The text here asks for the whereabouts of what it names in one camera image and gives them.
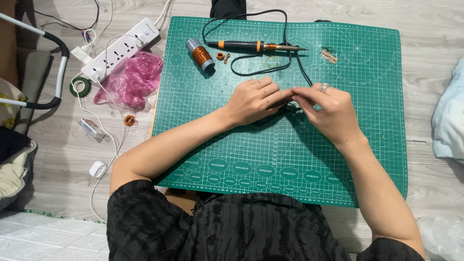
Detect person's left hand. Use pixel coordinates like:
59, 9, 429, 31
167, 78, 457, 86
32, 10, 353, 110
225, 77, 295, 128

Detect person's right hand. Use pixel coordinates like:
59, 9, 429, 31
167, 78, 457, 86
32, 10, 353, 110
291, 83, 365, 148

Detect green cutting mat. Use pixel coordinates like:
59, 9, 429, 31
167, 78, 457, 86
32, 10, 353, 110
151, 16, 409, 209

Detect black orange soldering iron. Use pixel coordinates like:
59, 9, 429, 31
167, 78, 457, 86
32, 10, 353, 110
207, 40, 311, 53

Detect black fabric item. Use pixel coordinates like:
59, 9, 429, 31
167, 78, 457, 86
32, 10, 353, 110
210, 0, 248, 20

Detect light blue cloth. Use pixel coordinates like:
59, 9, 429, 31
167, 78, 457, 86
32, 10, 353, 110
431, 57, 464, 164

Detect pink plastic bag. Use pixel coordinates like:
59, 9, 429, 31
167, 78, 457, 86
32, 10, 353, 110
94, 51, 164, 111

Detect person's black clothing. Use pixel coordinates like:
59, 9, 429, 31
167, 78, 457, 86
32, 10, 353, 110
106, 179, 425, 261

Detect white power strip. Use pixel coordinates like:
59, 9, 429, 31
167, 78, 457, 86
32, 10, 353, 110
80, 18, 161, 83

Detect small clear plastic box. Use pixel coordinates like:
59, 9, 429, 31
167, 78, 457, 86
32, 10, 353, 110
79, 118, 106, 140

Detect clear plastic bag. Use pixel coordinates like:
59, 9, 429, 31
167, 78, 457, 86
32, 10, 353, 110
417, 216, 464, 261

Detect white charger plug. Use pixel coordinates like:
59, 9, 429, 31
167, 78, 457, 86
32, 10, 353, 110
89, 161, 108, 179

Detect green tape roll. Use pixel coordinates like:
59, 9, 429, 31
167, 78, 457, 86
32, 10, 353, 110
70, 76, 92, 98

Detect white plug adapter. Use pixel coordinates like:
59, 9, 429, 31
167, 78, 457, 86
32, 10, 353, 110
70, 46, 94, 65

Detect heap of cushions and bags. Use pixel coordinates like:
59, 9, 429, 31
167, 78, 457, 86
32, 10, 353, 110
0, 47, 53, 212

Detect white foam floor mat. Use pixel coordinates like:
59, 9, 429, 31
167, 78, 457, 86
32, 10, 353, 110
0, 210, 111, 261

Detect copper wire scraps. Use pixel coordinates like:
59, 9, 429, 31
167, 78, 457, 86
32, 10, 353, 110
321, 48, 338, 65

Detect grey copper wire spool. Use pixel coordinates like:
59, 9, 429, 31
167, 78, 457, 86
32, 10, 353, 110
185, 38, 216, 72

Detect black soldering iron cable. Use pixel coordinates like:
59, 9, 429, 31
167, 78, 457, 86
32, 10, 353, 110
202, 9, 314, 87

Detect white power strip cord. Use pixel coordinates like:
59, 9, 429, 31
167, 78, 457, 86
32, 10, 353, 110
154, 0, 173, 27

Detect white charger cable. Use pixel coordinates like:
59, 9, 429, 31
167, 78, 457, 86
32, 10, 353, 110
71, 33, 146, 224

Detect white black metal frame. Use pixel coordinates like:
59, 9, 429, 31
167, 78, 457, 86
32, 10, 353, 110
0, 12, 70, 110

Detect thin black cable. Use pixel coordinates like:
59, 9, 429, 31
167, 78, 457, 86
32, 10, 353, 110
32, 0, 101, 32

